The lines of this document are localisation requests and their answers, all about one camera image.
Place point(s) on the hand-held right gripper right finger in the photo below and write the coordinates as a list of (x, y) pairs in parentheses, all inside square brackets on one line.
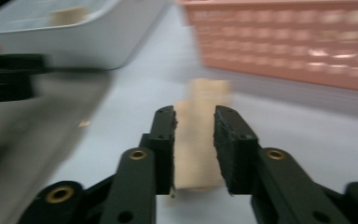
[(234, 149)]

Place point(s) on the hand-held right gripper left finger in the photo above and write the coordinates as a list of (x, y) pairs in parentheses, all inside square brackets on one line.
[(164, 140)]

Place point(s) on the tan knit sock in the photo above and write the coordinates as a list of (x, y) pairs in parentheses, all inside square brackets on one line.
[(195, 140)]

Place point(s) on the translucent grey box lid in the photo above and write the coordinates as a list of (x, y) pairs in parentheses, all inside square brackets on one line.
[(43, 130)]

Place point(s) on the white divided storage box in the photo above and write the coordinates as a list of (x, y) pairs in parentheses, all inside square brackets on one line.
[(74, 46)]

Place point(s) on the pink perforated plastic basket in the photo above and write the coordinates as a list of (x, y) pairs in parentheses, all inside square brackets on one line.
[(276, 40)]

